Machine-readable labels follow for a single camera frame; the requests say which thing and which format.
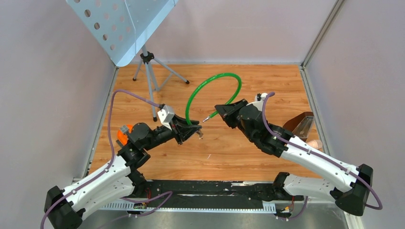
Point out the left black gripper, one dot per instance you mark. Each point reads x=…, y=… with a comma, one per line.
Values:
x=180, y=129

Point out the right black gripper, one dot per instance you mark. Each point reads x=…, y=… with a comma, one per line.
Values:
x=228, y=111

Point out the small silver keys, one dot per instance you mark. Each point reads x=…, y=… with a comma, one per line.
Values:
x=200, y=134

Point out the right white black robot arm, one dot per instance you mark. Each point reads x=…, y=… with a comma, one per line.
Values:
x=345, y=184

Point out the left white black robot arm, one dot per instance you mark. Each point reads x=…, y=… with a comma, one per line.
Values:
x=67, y=208

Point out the orange grey brick toy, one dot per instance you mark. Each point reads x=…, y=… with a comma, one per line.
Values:
x=122, y=133

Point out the pink cylinder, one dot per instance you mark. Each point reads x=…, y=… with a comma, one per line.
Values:
x=317, y=144

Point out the light blue music stand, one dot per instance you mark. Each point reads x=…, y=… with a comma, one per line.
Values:
x=122, y=28

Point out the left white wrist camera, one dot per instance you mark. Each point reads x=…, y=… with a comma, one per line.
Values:
x=165, y=115

